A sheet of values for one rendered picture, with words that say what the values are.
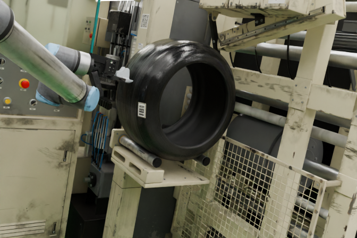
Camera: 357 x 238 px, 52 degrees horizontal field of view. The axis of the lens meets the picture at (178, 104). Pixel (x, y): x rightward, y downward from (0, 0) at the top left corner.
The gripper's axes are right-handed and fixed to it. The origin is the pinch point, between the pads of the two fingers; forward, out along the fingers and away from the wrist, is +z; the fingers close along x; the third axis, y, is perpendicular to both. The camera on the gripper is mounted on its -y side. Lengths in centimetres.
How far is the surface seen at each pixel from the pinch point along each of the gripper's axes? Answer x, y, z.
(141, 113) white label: -9.5, -10.8, 4.0
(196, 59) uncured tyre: -11.6, 17.2, 22.1
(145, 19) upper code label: 32.0, 31.7, 16.4
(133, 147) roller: 8.4, -30.1, 16.3
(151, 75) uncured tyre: -8.8, 5.5, 4.2
